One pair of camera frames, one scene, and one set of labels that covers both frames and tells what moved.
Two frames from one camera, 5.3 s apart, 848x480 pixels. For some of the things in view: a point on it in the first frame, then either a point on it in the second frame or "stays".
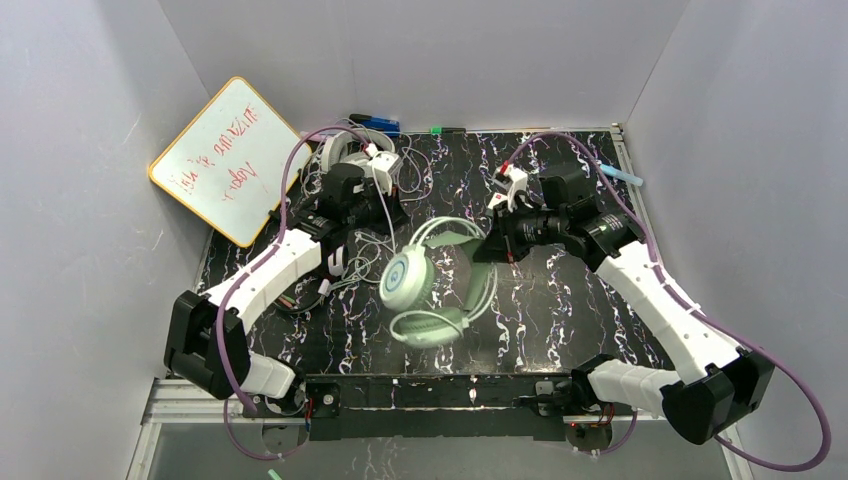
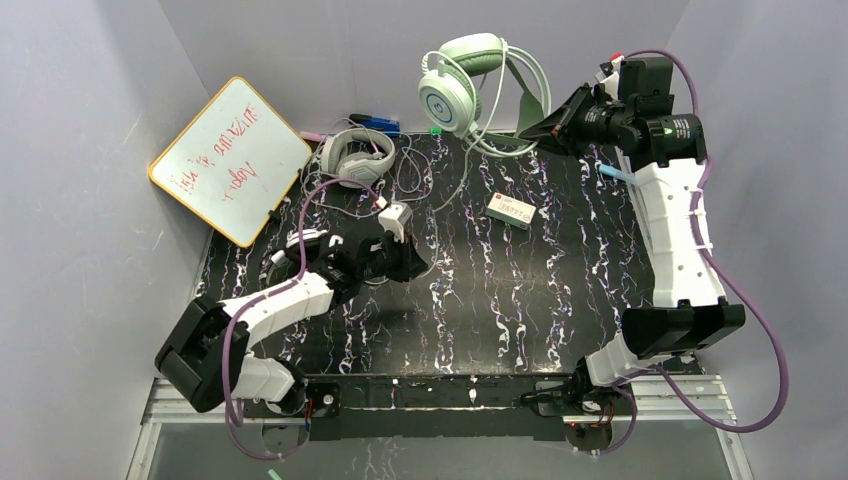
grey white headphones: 335,152 stays
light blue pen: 620,175 stays
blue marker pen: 387,126 stays
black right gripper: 494,235 -> 573,120
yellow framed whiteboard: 226,161 stays
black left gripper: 382,209 -> 395,258
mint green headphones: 434,288 -> 450,97
